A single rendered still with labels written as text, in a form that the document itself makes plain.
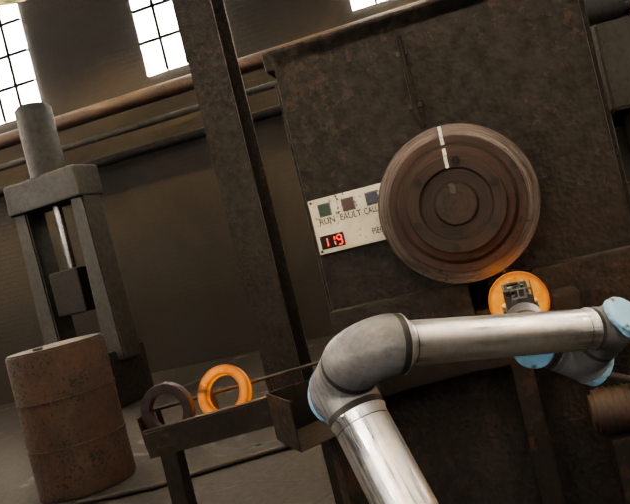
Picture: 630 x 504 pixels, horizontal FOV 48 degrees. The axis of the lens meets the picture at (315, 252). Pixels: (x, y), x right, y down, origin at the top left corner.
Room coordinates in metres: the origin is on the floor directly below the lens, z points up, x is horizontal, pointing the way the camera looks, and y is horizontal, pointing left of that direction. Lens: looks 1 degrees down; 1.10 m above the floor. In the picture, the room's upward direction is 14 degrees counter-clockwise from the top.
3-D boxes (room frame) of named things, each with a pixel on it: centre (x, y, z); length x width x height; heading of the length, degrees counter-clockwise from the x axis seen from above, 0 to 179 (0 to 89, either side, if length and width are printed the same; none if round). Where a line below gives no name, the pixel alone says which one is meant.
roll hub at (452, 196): (2.03, -0.42, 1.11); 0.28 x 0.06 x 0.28; 76
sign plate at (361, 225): (2.32, -0.14, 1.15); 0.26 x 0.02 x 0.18; 76
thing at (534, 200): (2.13, -0.45, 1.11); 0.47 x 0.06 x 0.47; 76
